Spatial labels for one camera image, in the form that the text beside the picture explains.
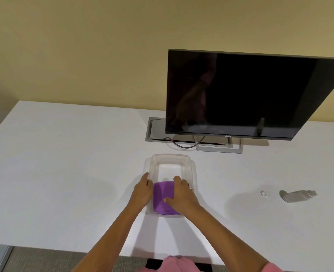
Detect black trousers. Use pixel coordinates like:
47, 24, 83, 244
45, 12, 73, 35
145, 259, 163, 271

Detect purple microfiber cloth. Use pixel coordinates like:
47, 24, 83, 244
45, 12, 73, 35
153, 180, 182, 216

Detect clear plastic container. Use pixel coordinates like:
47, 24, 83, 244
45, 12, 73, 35
143, 153, 199, 218

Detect black Dell monitor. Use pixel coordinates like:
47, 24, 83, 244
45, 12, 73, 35
165, 48, 334, 141

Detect small white spray bottle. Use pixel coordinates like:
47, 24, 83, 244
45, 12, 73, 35
284, 189, 318, 204

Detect pink shirt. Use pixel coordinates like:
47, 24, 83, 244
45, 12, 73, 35
136, 255, 285, 272

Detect person's left forearm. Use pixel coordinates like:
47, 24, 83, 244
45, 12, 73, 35
72, 205, 141, 272

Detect person's right hand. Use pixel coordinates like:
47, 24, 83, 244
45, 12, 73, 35
163, 176, 203, 217

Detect black cable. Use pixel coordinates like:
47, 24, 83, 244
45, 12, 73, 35
162, 135, 206, 149

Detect person's right forearm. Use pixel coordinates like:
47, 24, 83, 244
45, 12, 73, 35
185, 206, 269, 272

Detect person's left hand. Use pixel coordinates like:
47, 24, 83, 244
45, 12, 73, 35
126, 172, 155, 214

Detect grey desk cable box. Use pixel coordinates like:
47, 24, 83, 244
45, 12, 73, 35
145, 116, 201, 144

